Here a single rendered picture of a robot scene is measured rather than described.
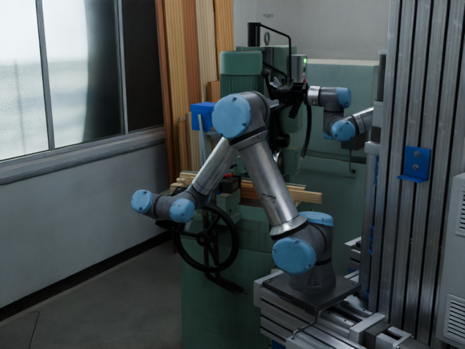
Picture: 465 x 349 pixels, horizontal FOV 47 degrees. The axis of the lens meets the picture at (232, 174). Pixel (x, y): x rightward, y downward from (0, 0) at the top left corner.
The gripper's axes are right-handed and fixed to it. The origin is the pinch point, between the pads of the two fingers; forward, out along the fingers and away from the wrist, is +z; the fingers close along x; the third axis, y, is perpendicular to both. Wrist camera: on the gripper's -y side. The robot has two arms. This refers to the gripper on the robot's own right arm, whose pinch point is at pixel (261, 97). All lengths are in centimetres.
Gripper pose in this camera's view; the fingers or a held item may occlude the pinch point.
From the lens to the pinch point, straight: 215.5
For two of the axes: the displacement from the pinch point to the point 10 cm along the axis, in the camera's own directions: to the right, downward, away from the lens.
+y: -2.6, -6.2, -7.4
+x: -3.3, 7.7, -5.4
